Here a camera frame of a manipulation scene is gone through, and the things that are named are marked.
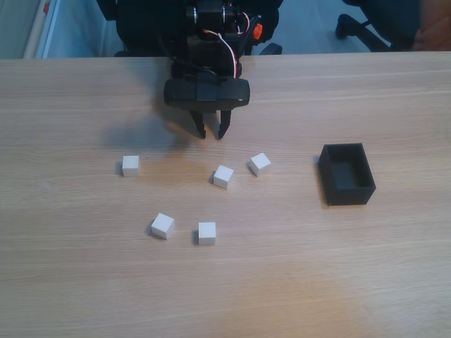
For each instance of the white cube block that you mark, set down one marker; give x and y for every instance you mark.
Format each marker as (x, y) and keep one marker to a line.
(223, 176)
(206, 233)
(162, 225)
(131, 166)
(260, 163)

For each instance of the black open box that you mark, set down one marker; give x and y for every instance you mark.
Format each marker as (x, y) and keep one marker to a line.
(349, 197)

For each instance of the orange knob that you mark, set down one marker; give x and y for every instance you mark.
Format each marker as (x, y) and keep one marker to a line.
(258, 31)

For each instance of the dark office chair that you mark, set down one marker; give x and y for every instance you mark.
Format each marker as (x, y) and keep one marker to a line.
(356, 30)

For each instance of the white panel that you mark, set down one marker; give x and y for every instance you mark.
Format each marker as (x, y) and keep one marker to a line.
(38, 31)

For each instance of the person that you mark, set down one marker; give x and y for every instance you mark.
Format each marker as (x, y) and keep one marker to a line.
(435, 31)

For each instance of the black oval camera box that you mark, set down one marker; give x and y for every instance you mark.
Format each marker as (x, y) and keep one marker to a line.
(183, 93)

